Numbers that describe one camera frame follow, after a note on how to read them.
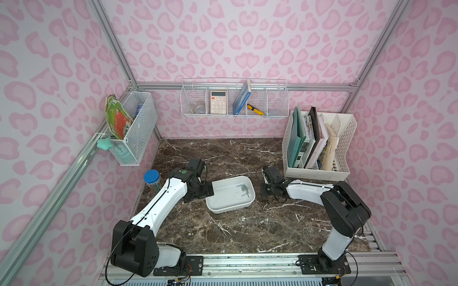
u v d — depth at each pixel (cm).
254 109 98
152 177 79
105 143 62
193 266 73
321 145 88
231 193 95
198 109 96
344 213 47
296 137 79
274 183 74
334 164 106
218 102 95
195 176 64
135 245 40
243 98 88
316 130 82
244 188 95
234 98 98
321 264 65
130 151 73
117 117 75
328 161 92
